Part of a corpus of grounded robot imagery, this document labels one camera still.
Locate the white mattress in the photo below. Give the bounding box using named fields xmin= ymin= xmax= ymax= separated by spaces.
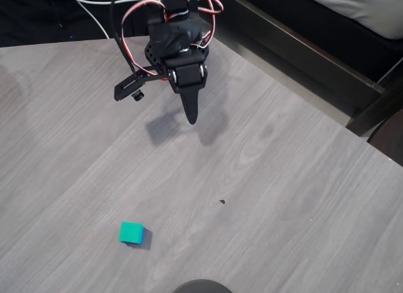
xmin=297 ymin=0 xmax=403 ymax=40

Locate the black cable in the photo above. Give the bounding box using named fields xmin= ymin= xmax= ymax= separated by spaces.
xmin=110 ymin=0 xmax=141 ymax=78

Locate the white cable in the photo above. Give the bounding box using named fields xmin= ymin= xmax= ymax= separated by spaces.
xmin=76 ymin=0 xmax=141 ymax=40

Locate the dark round chair edge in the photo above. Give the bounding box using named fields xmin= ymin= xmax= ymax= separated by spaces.
xmin=366 ymin=108 xmax=403 ymax=168

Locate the dark round object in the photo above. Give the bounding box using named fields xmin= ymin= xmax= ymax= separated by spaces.
xmin=171 ymin=279 xmax=234 ymax=293

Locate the dark wooden bed frame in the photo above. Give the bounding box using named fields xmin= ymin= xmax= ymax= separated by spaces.
xmin=217 ymin=0 xmax=403 ymax=138

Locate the green cube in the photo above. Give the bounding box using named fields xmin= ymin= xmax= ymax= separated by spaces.
xmin=118 ymin=221 xmax=144 ymax=244

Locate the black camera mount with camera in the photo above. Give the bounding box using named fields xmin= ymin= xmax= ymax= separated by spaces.
xmin=113 ymin=64 xmax=167 ymax=103

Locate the blue cube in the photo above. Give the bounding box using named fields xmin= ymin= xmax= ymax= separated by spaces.
xmin=125 ymin=226 xmax=146 ymax=246

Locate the red white servo wire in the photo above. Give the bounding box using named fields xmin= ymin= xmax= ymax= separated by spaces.
xmin=196 ymin=0 xmax=225 ymax=49
xmin=120 ymin=0 xmax=167 ymax=81

